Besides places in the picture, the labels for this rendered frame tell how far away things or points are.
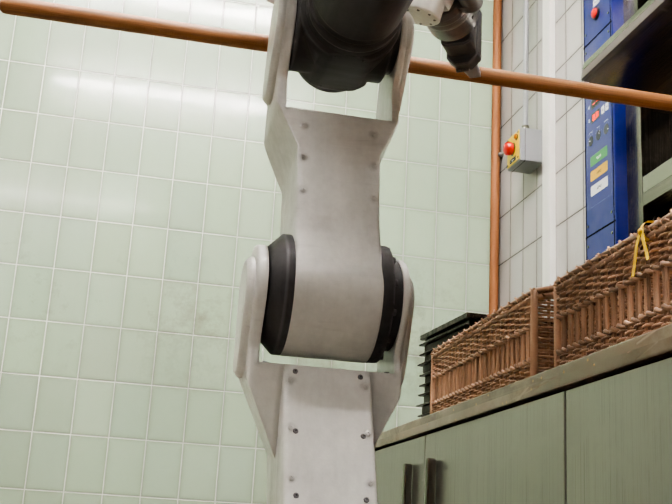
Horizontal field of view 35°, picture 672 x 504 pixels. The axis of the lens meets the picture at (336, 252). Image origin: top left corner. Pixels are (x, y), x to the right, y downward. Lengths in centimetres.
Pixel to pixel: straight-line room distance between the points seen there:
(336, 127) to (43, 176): 188
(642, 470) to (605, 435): 10
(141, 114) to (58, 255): 49
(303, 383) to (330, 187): 24
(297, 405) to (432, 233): 207
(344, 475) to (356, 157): 39
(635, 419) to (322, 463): 34
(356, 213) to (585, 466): 41
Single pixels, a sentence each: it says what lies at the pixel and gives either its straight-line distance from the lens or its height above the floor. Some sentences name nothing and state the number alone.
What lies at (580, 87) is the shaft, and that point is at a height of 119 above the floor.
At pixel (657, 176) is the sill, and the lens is 240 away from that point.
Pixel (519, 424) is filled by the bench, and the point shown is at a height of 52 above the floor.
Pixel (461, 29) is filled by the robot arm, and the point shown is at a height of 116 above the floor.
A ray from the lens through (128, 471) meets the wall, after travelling 294.
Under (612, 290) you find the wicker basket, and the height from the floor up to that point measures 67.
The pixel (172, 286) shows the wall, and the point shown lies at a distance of 302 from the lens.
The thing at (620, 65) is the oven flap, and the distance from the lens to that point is 241.
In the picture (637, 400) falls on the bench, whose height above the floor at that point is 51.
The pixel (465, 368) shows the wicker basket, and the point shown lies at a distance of 192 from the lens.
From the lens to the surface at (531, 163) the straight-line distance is 301.
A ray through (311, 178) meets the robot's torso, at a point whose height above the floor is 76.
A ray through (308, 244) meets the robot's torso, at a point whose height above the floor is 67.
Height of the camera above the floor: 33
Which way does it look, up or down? 16 degrees up
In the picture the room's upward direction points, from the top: 3 degrees clockwise
